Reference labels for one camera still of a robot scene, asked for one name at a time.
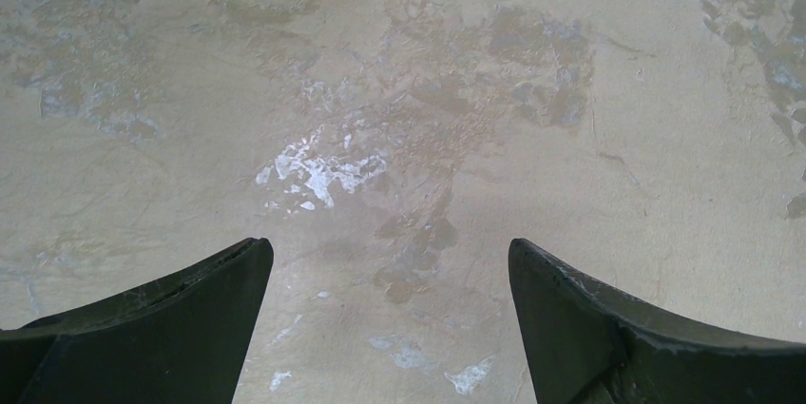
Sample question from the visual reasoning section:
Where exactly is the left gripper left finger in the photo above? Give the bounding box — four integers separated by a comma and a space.
1, 238, 274, 403

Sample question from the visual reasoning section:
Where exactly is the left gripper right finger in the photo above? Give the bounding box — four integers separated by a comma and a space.
508, 239, 805, 403

